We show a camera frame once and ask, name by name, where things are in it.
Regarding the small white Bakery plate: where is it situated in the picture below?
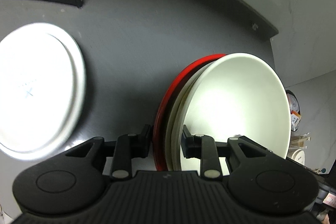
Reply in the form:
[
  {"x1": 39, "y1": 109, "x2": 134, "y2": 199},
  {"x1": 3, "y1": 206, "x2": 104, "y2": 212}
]
[{"x1": 1, "y1": 30, "x2": 74, "y2": 159}]

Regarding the pot with plastic bags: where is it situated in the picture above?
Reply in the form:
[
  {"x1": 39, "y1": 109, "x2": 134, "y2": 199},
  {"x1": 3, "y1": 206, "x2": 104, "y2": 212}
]
[{"x1": 285, "y1": 90, "x2": 302, "y2": 132}]

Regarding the cream bowl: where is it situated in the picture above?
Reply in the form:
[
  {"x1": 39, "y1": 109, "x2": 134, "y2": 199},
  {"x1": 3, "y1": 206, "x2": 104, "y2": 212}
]
[
  {"x1": 179, "y1": 53, "x2": 290, "y2": 170},
  {"x1": 165, "y1": 61, "x2": 213, "y2": 171}
]

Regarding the red and black bowl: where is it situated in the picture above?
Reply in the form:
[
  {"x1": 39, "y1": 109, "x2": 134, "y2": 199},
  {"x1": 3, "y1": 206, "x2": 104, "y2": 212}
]
[{"x1": 153, "y1": 53, "x2": 225, "y2": 171}]

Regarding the small white appliance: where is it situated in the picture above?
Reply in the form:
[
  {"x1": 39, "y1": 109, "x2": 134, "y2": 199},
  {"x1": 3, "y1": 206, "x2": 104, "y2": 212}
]
[{"x1": 287, "y1": 149, "x2": 305, "y2": 165}]

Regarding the white plate Sweet print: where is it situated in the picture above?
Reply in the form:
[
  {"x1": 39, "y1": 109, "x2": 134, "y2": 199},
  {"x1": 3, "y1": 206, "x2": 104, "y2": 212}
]
[{"x1": 1, "y1": 23, "x2": 86, "y2": 161}]

